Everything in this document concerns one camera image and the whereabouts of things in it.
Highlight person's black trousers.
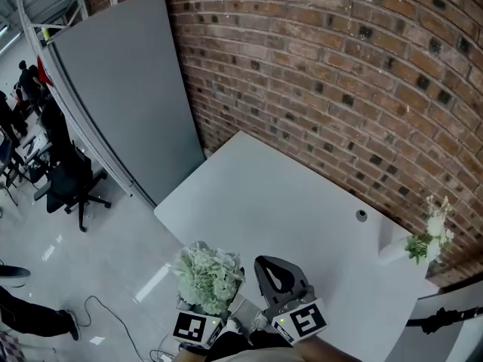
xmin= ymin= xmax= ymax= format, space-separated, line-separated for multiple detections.
xmin=205 ymin=329 xmax=296 ymax=354

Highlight low white cabinet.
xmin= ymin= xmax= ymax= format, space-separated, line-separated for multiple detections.
xmin=388 ymin=277 xmax=483 ymax=362

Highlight person's light shirt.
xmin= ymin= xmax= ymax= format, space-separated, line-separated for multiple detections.
xmin=209 ymin=347 xmax=305 ymax=362

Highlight white desk with drawers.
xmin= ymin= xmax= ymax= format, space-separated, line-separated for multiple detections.
xmin=153 ymin=130 xmax=441 ymax=362

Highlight checkered cloth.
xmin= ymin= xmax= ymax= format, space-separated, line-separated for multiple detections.
xmin=0 ymin=332 xmax=20 ymax=362

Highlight person's left forearm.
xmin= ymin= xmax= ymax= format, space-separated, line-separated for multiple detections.
xmin=180 ymin=344 xmax=208 ymax=362

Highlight round grey stand base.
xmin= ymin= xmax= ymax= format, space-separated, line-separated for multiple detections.
xmin=0 ymin=265 xmax=32 ymax=288

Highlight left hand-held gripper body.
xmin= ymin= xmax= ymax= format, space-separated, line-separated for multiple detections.
xmin=172 ymin=300 xmax=227 ymax=352

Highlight person's right shoe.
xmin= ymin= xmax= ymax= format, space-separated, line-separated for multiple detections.
xmin=251 ymin=311 xmax=269 ymax=333

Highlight person's right forearm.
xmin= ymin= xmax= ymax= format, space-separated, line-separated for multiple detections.
xmin=294 ymin=336 xmax=363 ymax=362

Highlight red cloth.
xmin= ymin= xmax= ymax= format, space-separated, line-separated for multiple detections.
xmin=36 ymin=57 xmax=54 ymax=86

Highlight pale green flowers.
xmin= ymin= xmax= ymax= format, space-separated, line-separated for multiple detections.
xmin=171 ymin=241 xmax=246 ymax=316

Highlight black wristband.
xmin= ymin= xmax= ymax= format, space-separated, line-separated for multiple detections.
xmin=180 ymin=343 xmax=208 ymax=356

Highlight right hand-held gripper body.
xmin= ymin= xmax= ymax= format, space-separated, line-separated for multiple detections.
xmin=261 ymin=285 xmax=328 ymax=346

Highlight long black floor cable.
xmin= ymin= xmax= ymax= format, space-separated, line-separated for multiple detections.
xmin=83 ymin=295 xmax=146 ymax=362

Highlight black office chair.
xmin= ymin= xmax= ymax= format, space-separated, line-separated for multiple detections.
xmin=33 ymin=103 xmax=112 ymax=233

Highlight small daisy bouquet in vase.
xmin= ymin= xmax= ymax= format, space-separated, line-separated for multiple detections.
xmin=379 ymin=195 xmax=456 ymax=266

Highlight grey partition panel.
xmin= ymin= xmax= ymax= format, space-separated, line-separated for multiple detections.
xmin=40 ymin=0 xmax=207 ymax=209

